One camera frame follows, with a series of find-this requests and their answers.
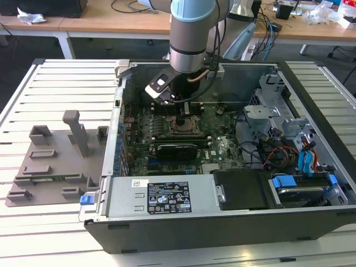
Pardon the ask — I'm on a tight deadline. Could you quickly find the CPU socket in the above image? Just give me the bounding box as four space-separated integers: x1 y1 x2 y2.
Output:
168 115 201 136

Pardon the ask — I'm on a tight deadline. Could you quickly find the black graphics card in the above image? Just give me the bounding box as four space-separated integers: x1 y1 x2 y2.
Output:
149 142 199 162

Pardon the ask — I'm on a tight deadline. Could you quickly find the green motherboard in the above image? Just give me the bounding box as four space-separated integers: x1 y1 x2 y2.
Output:
121 101 247 177

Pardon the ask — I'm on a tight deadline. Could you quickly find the white power strip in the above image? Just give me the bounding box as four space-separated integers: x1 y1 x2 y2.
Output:
244 44 257 61

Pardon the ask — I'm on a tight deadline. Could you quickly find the silver metal drive cage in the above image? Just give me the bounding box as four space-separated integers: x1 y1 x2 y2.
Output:
241 72 317 147

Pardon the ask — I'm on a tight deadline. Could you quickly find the silver chipset heatsink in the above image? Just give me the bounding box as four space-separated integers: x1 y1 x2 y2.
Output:
201 163 221 175

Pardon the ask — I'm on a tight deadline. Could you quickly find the wooden office desk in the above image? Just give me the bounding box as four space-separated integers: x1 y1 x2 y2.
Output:
0 15 61 37
58 0 356 61

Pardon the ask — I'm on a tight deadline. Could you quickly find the black plastic drive cover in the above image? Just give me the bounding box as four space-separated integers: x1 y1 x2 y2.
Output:
212 169 275 211

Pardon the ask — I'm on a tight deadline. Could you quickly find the silver power supply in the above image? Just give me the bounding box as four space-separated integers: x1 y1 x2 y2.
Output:
107 176 223 219

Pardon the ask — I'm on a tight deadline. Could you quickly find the small black container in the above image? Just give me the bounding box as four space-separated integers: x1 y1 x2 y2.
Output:
276 4 295 21

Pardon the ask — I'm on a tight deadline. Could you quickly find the blue disk carrier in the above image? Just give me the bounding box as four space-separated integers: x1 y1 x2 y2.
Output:
271 174 339 193

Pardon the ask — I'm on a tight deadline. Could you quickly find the grey parts rack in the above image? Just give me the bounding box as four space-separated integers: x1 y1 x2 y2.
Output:
5 110 111 208

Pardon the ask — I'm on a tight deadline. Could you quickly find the black PC case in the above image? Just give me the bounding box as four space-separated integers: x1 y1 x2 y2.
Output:
78 60 356 255

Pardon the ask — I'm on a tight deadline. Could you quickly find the crumpled clear plastic bag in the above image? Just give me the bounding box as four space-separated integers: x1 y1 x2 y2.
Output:
302 2 346 26

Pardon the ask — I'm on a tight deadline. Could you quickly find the black hard disk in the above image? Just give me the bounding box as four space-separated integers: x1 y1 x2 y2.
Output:
274 186 326 208

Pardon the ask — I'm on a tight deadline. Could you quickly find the black office chair base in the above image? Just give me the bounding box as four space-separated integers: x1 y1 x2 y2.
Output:
327 44 356 60

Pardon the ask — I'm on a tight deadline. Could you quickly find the crumpled white paper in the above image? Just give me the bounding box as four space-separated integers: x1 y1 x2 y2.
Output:
17 7 47 24

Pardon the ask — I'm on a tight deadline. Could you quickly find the green RAM stick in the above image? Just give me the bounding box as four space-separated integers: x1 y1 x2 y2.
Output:
16 174 81 184

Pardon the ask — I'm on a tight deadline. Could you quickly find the red and white carton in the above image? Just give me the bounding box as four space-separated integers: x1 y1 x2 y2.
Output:
340 0 356 29

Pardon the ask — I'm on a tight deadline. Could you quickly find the thin black cable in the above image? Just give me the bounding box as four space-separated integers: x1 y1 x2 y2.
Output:
171 24 223 103

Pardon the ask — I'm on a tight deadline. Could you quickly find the black cable brass connector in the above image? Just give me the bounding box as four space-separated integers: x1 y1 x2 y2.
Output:
186 24 223 84

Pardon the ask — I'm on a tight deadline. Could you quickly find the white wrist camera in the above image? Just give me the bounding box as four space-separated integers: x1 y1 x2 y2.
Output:
144 70 179 106

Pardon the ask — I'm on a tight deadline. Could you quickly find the grey case handle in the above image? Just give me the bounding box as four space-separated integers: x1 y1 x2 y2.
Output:
114 59 131 79

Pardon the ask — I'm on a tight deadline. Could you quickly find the blue cable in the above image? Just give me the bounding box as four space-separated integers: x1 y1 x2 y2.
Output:
263 15 276 61

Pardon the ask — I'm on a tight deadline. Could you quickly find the black wire bundle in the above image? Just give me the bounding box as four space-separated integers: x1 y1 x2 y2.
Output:
235 110 281 171

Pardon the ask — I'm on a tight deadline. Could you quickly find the red yellow wire bundle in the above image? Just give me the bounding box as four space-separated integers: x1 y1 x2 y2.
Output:
266 146 299 167

